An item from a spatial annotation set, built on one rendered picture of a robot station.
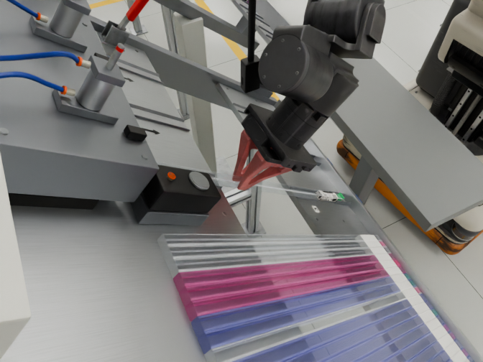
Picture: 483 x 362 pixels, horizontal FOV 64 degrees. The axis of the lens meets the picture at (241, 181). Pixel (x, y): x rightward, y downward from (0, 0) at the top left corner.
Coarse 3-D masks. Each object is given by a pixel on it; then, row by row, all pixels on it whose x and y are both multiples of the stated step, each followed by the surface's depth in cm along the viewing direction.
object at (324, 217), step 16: (224, 96) 78; (240, 96) 82; (240, 112) 76; (288, 176) 69; (304, 176) 74; (320, 176) 80; (336, 192) 76; (304, 208) 63; (320, 208) 68; (336, 208) 73; (320, 224) 63; (336, 224) 67; (352, 224) 72
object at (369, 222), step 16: (304, 144) 87; (320, 160) 84; (336, 176) 81; (352, 192) 78; (352, 208) 78; (368, 224) 75; (384, 240) 73; (400, 256) 71; (432, 304) 66; (448, 320) 64; (464, 336) 63
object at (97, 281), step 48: (144, 96) 55; (192, 144) 54; (48, 240) 29; (96, 240) 32; (144, 240) 35; (48, 288) 27; (96, 288) 29; (144, 288) 32; (48, 336) 24; (96, 336) 26; (144, 336) 29; (192, 336) 31
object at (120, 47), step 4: (120, 44) 30; (116, 48) 30; (120, 48) 30; (124, 48) 30; (116, 52) 30; (120, 52) 30; (112, 56) 30; (116, 56) 30; (112, 60) 30; (116, 60) 30; (108, 64) 31; (112, 64) 31; (108, 68) 31; (112, 68) 31
